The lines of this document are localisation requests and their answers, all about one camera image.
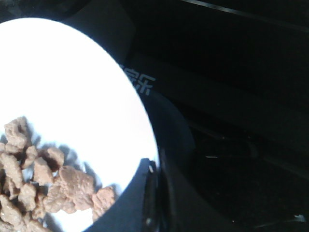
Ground light blue plate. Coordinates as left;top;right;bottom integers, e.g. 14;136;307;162
0;18;159;232

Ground black glass gas hob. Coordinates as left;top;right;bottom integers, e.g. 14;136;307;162
0;0;309;232

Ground brown meat pieces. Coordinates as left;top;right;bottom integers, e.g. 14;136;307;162
0;116;116;232

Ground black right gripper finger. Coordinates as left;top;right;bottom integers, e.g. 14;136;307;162
85;159;159;232

